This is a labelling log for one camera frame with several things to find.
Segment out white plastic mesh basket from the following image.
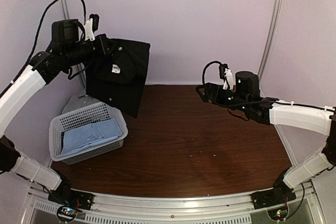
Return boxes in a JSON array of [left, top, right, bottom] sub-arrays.
[[49, 102, 128, 165]]

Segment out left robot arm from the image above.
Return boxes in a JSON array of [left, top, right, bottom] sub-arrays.
[[1, 14, 108, 205]]

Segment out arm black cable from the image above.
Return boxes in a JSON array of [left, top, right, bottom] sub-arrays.
[[28, 0, 88, 62], [201, 60, 224, 86]]

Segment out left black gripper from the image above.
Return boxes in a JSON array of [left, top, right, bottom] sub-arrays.
[[63, 34, 118, 68]]

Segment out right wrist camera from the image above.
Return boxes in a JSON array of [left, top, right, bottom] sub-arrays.
[[219, 63, 234, 90]]

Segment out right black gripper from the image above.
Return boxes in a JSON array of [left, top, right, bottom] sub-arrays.
[[196, 83, 250, 113]]

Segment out grey cloth behind basket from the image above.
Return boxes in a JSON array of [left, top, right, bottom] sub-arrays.
[[61, 94, 100, 114]]

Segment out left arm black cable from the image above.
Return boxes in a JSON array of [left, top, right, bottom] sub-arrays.
[[28, 0, 88, 62]]

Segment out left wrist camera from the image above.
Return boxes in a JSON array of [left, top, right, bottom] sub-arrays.
[[84, 14, 100, 41]]

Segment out right circuit board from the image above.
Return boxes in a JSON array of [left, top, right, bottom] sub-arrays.
[[267, 206, 289, 221]]

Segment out right aluminium corner post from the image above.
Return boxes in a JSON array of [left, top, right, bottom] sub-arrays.
[[258, 0, 283, 80]]

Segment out circuit board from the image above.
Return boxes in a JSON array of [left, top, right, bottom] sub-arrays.
[[267, 206, 289, 221], [56, 206, 79, 222]]

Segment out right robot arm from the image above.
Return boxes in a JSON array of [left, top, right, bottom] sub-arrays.
[[195, 69, 335, 204]]

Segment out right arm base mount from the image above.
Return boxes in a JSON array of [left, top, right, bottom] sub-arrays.
[[251, 186, 296, 209]]

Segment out black long sleeve shirt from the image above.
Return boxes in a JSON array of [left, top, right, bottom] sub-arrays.
[[85, 34, 151, 118]]

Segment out front aluminium rail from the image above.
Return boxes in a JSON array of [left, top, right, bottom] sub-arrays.
[[26, 179, 320, 224]]

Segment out aluminium corner post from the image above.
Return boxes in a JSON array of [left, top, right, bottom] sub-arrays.
[[60, 0, 86, 89], [258, 0, 283, 80]]

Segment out left aluminium corner post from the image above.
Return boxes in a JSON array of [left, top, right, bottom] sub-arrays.
[[60, 0, 86, 89]]

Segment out folded light blue shirt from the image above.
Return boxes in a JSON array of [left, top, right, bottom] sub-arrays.
[[58, 118, 123, 157]]

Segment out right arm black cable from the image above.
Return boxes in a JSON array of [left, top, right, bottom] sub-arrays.
[[201, 60, 224, 86]]

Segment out left circuit board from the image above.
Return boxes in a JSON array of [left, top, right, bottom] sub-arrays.
[[56, 206, 79, 222]]

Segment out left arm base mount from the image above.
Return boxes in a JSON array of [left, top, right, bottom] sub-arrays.
[[44, 189, 93, 210]]

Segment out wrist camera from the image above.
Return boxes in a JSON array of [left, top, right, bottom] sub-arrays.
[[84, 14, 100, 41], [219, 63, 234, 90]]

